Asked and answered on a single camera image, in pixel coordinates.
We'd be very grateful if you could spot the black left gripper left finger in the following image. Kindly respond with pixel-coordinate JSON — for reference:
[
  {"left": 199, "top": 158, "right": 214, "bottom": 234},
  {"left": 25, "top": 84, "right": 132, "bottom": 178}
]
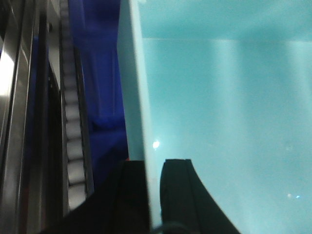
[{"left": 43, "top": 161, "right": 150, "bottom": 234}]

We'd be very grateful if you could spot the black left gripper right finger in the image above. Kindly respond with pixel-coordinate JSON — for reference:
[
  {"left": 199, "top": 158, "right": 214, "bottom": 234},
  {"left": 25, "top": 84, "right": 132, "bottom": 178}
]
[{"left": 160, "top": 159, "right": 239, "bottom": 234}]

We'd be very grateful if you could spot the light blue plastic bin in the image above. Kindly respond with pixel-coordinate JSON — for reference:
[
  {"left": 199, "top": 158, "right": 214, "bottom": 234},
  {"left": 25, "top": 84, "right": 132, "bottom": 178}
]
[{"left": 117, "top": 0, "right": 312, "bottom": 234}]

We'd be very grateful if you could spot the roller conveyor track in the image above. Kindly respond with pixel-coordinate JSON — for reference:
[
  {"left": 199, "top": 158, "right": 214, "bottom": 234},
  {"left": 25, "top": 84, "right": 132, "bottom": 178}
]
[{"left": 59, "top": 0, "right": 94, "bottom": 215}]

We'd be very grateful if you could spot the dark blue bin left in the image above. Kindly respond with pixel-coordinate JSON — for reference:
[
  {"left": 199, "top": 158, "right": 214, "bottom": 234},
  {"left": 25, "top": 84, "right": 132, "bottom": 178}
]
[{"left": 69, "top": 0, "right": 128, "bottom": 189}]

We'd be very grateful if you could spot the stainless steel shelf rail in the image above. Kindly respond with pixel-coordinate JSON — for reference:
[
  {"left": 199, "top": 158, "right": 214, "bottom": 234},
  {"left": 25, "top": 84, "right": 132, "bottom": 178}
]
[{"left": 0, "top": 0, "right": 41, "bottom": 234}]

